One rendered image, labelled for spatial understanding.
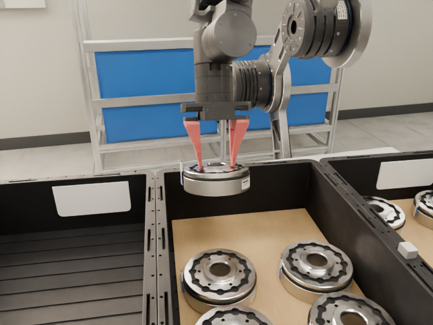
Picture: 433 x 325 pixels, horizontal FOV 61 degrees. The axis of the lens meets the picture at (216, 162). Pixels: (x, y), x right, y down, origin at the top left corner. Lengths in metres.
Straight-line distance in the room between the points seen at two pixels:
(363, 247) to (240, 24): 0.35
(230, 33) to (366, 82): 3.50
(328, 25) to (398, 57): 3.20
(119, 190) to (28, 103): 2.67
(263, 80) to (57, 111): 2.23
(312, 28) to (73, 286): 0.70
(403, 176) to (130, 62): 1.76
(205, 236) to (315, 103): 2.10
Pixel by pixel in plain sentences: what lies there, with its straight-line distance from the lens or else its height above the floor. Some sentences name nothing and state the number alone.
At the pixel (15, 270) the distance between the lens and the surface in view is 0.66.
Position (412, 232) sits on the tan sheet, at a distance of 0.74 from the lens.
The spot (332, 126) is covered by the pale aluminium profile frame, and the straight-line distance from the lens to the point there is 2.79.
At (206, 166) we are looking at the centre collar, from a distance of 0.55.
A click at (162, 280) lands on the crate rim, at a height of 0.93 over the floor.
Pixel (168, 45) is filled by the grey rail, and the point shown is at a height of 0.91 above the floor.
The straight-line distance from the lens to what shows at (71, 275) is 0.62.
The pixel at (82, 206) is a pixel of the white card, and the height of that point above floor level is 0.88.
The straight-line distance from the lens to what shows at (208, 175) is 0.52.
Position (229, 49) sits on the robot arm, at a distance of 0.47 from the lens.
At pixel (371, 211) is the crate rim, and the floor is 0.93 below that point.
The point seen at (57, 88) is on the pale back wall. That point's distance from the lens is 3.22.
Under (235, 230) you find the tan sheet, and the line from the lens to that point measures 0.66.
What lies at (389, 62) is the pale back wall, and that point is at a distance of 4.04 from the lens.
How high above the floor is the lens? 1.22
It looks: 26 degrees down
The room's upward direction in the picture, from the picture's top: straight up
